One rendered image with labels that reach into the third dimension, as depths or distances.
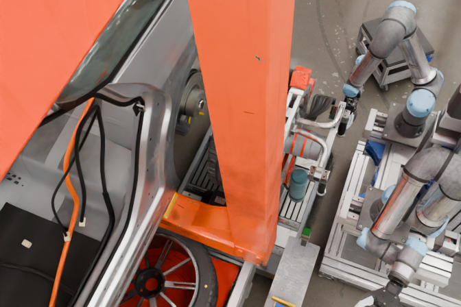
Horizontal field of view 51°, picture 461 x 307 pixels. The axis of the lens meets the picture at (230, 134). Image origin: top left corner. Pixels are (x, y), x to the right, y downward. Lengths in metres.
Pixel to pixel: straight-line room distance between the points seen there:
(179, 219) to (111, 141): 0.51
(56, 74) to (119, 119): 1.77
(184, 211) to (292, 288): 0.66
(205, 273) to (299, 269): 0.48
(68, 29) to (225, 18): 0.54
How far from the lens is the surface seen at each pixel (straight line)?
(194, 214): 2.40
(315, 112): 2.26
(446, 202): 1.89
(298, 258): 2.56
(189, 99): 2.43
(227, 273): 2.73
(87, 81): 1.50
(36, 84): 0.37
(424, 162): 1.74
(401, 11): 2.18
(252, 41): 0.91
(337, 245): 2.84
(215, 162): 2.17
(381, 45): 2.12
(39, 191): 2.54
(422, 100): 2.35
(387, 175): 2.48
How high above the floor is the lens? 2.92
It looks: 61 degrees down
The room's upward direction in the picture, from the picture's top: 7 degrees counter-clockwise
